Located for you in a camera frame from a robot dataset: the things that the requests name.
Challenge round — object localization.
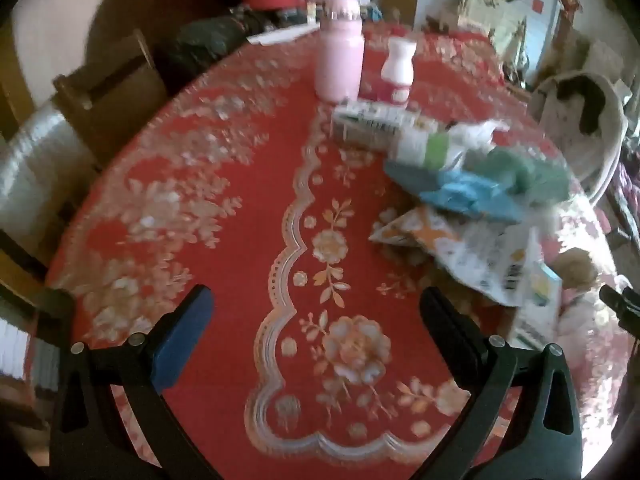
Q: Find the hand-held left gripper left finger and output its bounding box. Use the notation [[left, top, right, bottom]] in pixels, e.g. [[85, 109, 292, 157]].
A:
[[50, 284, 221, 480]]

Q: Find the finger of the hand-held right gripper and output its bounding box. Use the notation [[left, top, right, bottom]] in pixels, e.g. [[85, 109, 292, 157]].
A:
[[599, 284, 640, 341]]

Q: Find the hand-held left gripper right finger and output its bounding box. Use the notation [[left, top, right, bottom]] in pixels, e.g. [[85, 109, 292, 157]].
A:
[[419, 287, 583, 480]]

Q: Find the pale blue cardboard box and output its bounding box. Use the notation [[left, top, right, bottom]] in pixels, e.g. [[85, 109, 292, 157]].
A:
[[515, 257, 563, 351]]

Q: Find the light blue cloth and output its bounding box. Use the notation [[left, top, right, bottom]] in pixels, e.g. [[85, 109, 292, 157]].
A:
[[385, 160, 523, 223]]

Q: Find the white green tissue packet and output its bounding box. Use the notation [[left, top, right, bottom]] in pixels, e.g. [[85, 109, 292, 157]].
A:
[[387, 120, 508, 171]]

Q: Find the green and white carton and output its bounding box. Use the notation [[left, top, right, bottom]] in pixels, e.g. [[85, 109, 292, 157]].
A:
[[331, 100, 426, 151]]

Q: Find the tan fluffy object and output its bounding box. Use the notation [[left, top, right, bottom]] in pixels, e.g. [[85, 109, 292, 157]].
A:
[[552, 249, 601, 306]]

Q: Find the red floral tablecloth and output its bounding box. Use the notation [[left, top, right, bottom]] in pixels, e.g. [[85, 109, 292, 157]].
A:
[[45, 25, 631, 480]]

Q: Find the white chair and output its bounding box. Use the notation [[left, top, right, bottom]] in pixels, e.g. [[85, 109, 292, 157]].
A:
[[575, 145, 628, 206]]

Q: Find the beige jacket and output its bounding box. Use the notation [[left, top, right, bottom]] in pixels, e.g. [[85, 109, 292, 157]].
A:
[[531, 72, 627, 161]]

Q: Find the brown wooden chair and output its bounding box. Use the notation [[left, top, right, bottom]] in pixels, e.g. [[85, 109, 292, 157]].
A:
[[0, 30, 168, 321]]

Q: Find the white pink-label pill bottle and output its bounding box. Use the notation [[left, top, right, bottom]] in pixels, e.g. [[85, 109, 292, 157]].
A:
[[380, 37, 418, 108]]

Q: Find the pink water bottle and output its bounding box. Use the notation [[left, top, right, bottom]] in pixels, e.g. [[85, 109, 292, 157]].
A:
[[314, 0, 366, 103]]

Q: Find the dark bundle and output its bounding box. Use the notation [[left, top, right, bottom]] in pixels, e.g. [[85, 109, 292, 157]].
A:
[[160, 7, 281, 81]]

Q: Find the flat white sheet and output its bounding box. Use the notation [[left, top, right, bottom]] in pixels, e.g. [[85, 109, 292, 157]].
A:
[[247, 25, 321, 46]]

